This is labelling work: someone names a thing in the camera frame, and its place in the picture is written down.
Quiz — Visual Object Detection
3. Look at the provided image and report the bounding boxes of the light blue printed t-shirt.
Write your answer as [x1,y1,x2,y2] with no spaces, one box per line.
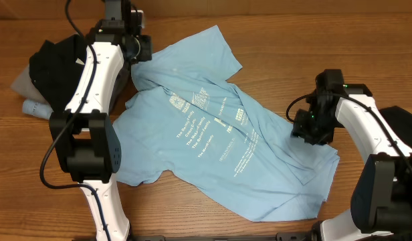
[114,27,339,222]

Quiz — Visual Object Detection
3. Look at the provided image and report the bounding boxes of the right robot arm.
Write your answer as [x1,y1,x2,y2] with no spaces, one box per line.
[291,69,412,241]

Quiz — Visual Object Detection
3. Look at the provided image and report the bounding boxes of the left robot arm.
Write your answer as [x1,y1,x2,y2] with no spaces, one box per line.
[39,1,152,240]

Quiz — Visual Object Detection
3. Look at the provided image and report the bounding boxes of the black folded shirt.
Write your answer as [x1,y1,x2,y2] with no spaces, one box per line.
[29,34,87,112]

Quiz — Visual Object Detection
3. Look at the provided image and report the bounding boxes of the black garment at right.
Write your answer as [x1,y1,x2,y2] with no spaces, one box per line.
[379,106,412,149]

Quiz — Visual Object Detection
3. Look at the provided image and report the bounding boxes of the light blue folded jeans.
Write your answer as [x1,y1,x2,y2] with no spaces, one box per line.
[22,99,53,120]

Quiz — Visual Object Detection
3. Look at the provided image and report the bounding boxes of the grey folded garment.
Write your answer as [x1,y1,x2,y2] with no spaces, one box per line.
[10,65,48,104]

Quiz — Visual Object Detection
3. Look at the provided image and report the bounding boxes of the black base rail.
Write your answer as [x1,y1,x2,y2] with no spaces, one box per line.
[72,232,314,241]

